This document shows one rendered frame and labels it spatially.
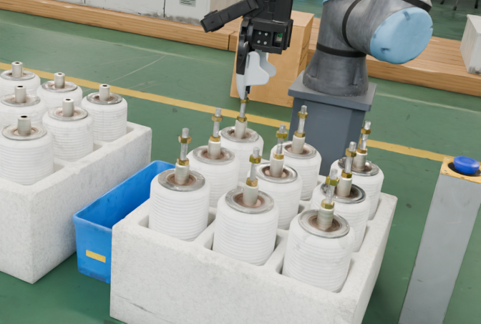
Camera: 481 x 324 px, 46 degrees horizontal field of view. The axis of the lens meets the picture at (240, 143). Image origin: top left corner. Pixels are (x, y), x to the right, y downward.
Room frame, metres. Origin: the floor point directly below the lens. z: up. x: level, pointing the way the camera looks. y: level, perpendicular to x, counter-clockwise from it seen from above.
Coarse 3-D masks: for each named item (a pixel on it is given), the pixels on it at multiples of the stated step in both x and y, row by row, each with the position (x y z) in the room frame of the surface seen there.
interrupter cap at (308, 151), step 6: (288, 144) 1.00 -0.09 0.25; (306, 144) 1.01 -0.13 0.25; (282, 150) 0.97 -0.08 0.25; (288, 150) 0.98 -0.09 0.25; (306, 150) 0.99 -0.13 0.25; (312, 150) 0.99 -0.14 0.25; (288, 156) 0.95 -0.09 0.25; (294, 156) 0.95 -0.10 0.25; (300, 156) 0.95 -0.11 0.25; (306, 156) 0.96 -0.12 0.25; (312, 156) 0.96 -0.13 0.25
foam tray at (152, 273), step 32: (128, 224) 0.77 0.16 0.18; (384, 224) 0.87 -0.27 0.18; (128, 256) 0.75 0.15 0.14; (160, 256) 0.73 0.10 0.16; (192, 256) 0.71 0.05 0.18; (224, 256) 0.71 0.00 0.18; (352, 256) 0.76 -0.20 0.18; (128, 288) 0.75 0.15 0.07; (160, 288) 0.73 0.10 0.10; (192, 288) 0.71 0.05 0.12; (224, 288) 0.69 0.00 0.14; (256, 288) 0.67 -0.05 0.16; (288, 288) 0.66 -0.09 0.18; (320, 288) 0.66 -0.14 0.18; (352, 288) 0.67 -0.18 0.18; (128, 320) 0.74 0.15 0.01; (160, 320) 0.72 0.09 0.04; (192, 320) 0.70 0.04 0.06; (224, 320) 0.69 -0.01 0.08; (256, 320) 0.67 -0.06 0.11; (288, 320) 0.65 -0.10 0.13; (320, 320) 0.64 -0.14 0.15; (352, 320) 0.62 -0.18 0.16
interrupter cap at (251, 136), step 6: (222, 132) 1.02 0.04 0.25; (228, 132) 1.03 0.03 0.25; (234, 132) 1.04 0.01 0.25; (246, 132) 1.04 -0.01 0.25; (252, 132) 1.04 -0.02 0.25; (228, 138) 0.99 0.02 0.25; (234, 138) 1.00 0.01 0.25; (240, 138) 1.01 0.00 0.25; (246, 138) 1.01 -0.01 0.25; (252, 138) 1.01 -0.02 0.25; (258, 138) 1.02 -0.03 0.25
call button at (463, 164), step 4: (460, 156) 0.86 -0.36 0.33; (456, 160) 0.84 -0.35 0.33; (460, 160) 0.84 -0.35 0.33; (464, 160) 0.84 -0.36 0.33; (468, 160) 0.84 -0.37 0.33; (472, 160) 0.84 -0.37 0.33; (476, 160) 0.85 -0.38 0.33; (456, 164) 0.83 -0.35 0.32; (460, 164) 0.83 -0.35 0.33; (464, 164) 0.83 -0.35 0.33; (468, 164) 0.83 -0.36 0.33; (472, 164) 0.83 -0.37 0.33; (476, 164) 0.83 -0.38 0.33; (456, 168) 0.84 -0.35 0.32; (460, 168) 0.83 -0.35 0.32; (464, 168) 0.82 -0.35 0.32; (468, 168) 0.82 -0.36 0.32; (472, 168) 0.82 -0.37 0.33; (476, 168) 0.82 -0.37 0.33; (468, 172) 0.83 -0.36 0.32; (472, 172) 0.83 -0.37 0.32
